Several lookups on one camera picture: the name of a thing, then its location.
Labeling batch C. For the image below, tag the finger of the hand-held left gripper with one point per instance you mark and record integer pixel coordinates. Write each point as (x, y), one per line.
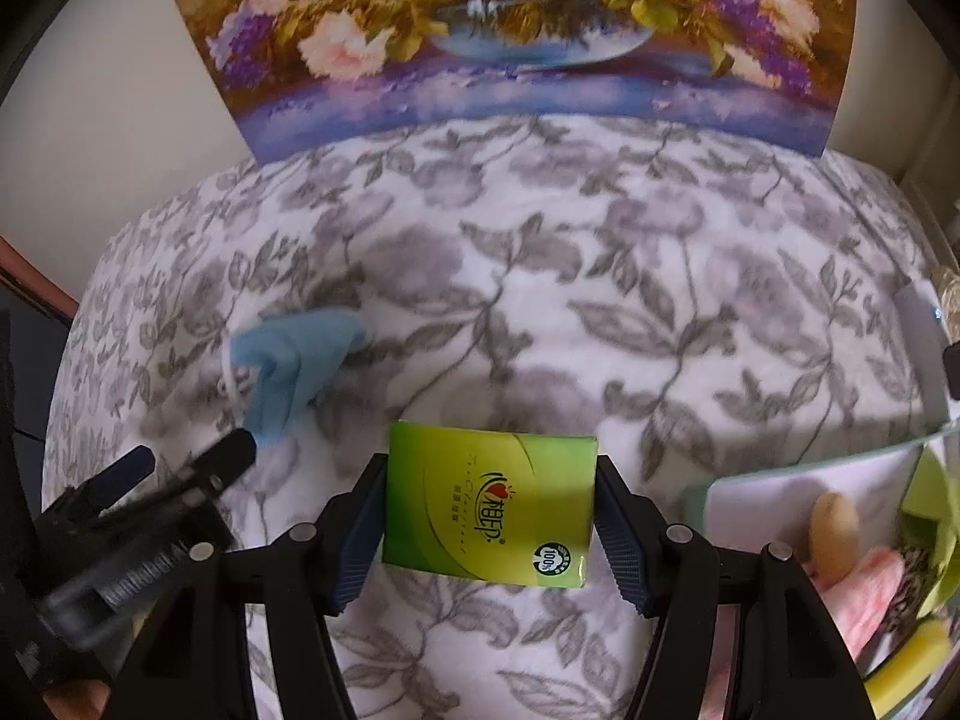
(221, 461)
(120, 476)

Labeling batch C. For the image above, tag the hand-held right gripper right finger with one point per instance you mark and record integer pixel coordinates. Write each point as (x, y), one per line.
(619, 540)

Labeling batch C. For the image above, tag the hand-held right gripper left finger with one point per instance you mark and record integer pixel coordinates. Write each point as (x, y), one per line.
(360, 540)

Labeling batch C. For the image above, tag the blue face mask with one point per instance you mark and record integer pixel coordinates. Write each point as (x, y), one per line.
(300, 367)

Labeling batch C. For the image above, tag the green tissue pack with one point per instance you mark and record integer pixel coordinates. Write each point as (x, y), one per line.
(487, 502)

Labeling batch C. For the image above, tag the teal cardboard tray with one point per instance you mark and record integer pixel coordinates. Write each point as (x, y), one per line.
(757, 502)

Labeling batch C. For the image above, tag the beige makeup sponge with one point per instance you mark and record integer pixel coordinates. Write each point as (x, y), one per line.
(832, 532)

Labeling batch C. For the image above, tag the yellow-green cloth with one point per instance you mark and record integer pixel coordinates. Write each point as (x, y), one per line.
(930, 495)

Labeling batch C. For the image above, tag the white power strip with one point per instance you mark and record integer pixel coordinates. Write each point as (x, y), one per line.
(922, 360)

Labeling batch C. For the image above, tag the floral painting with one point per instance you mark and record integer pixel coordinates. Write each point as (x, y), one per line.
(487, 15)

